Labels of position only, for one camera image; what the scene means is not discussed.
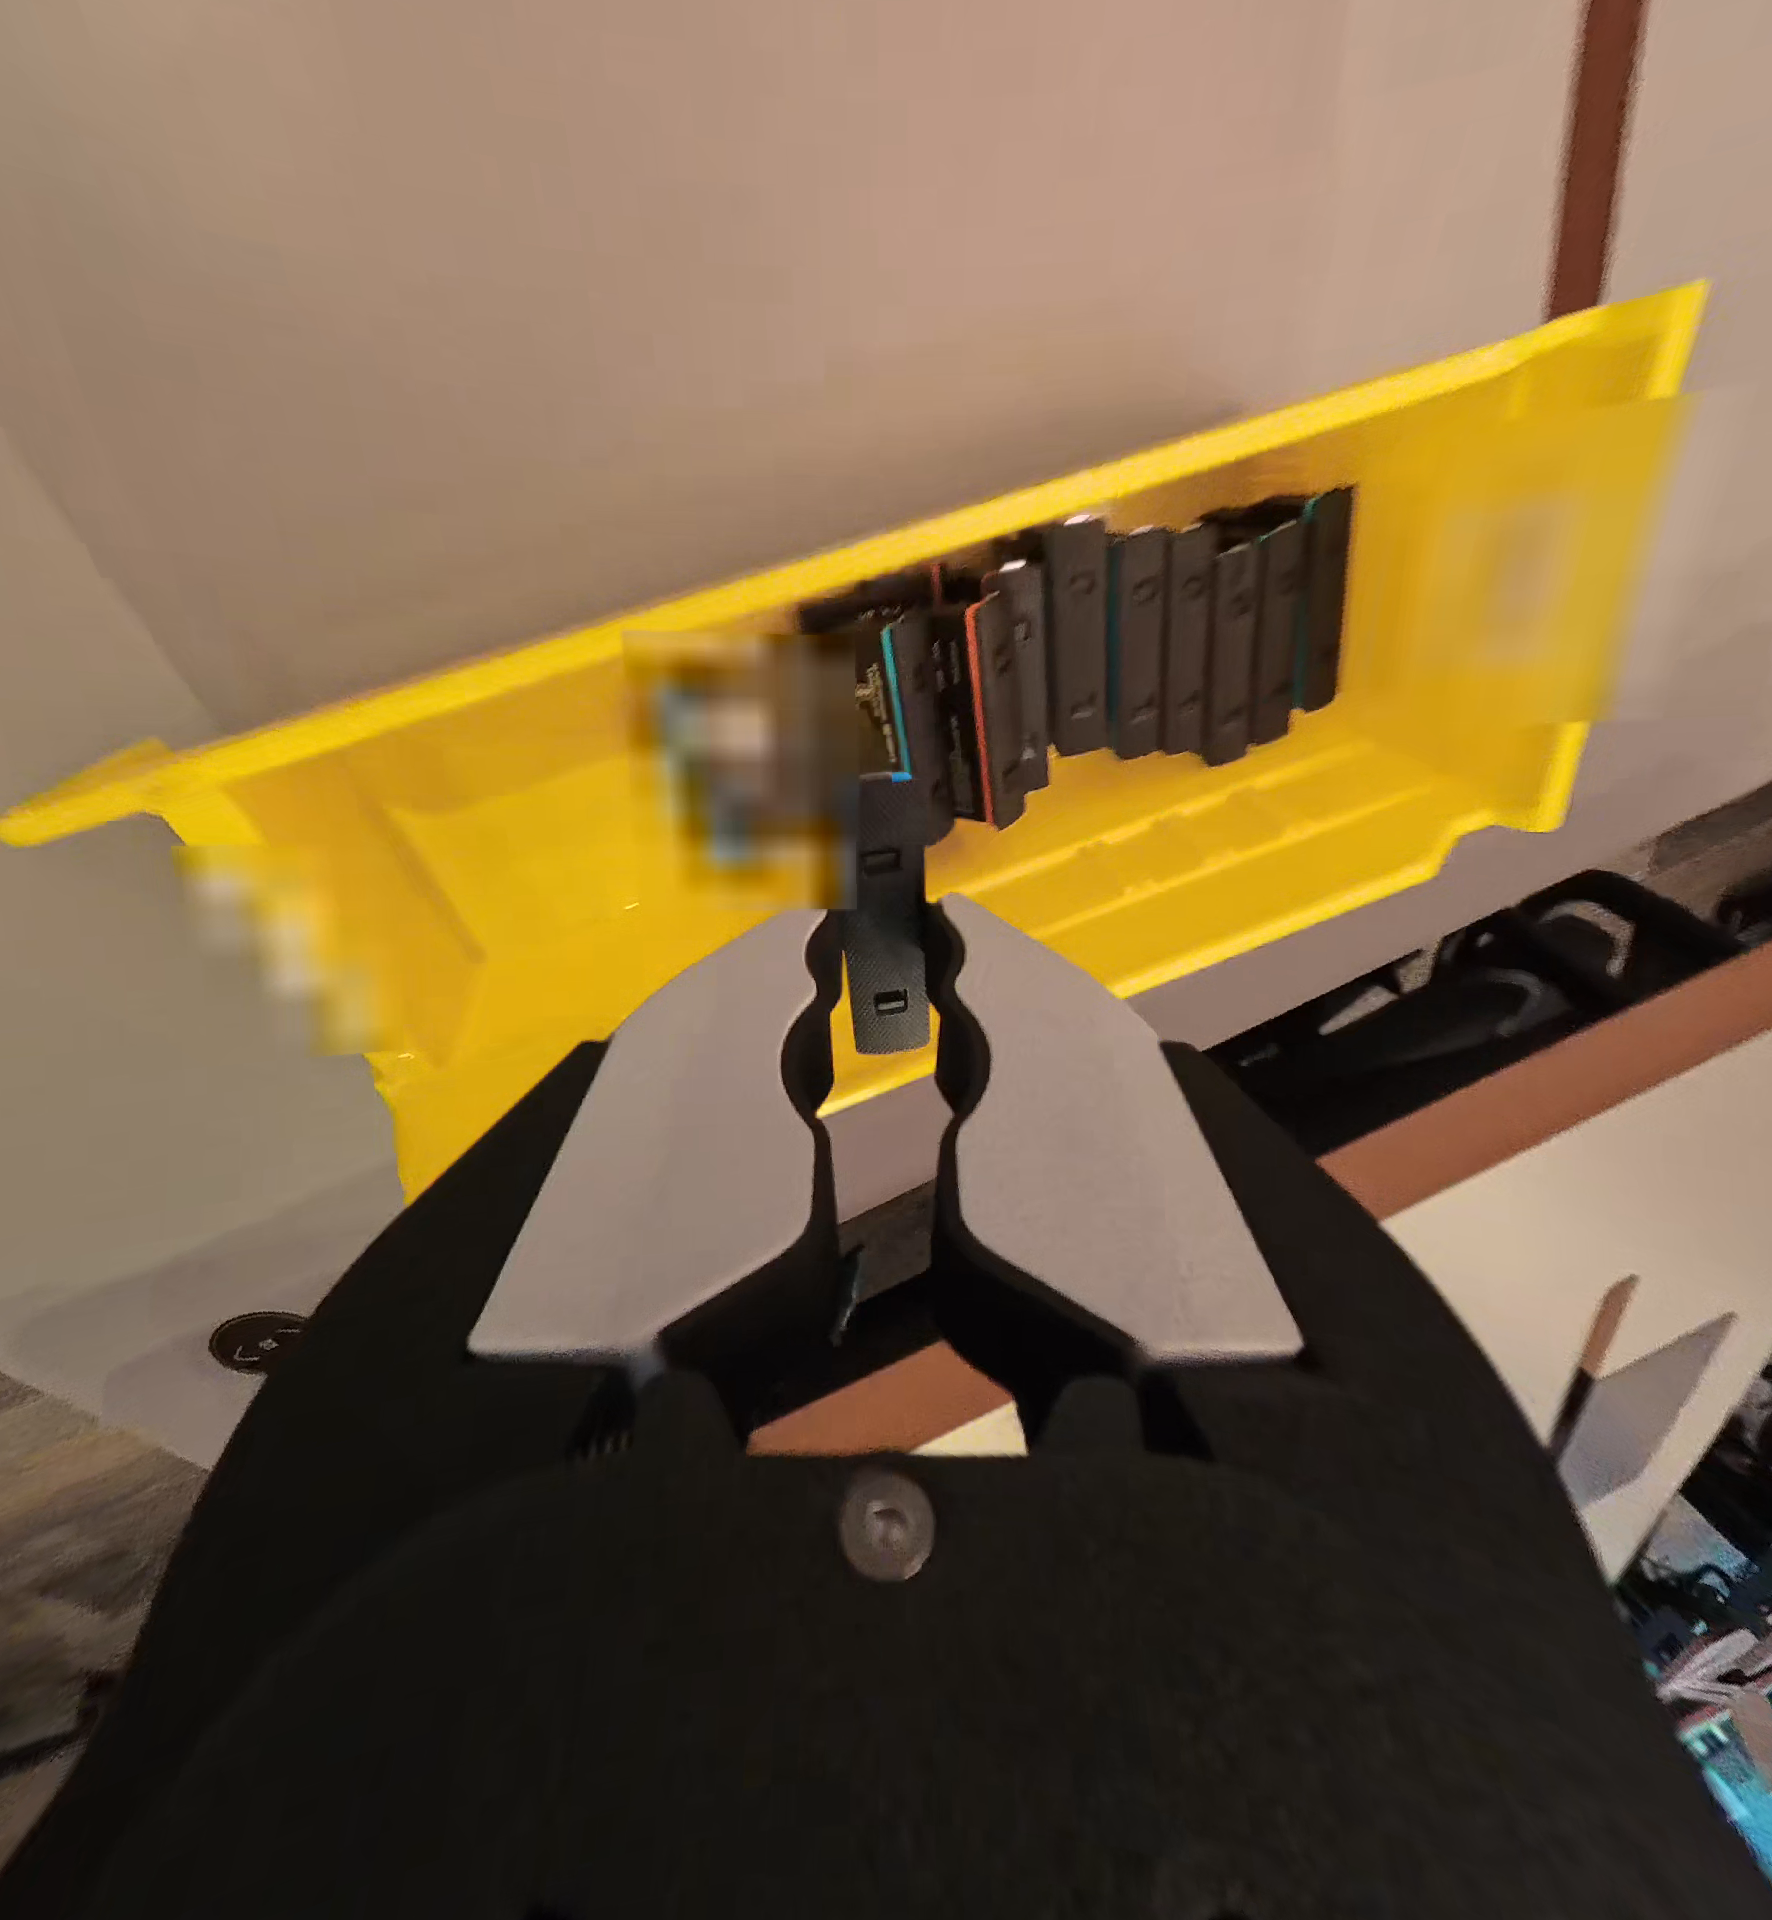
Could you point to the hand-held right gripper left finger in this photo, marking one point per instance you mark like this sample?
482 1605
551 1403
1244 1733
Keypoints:
661 1186

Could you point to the blue-edged black battery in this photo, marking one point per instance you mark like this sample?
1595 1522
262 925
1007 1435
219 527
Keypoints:
887 900

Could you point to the yellow plastic bin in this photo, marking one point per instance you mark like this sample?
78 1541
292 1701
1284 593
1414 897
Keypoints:
526 872

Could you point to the row of black batteries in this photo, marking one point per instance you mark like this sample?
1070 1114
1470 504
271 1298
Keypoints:
1127 646

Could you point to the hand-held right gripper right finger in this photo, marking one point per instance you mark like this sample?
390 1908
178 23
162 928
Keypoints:
1111 1186

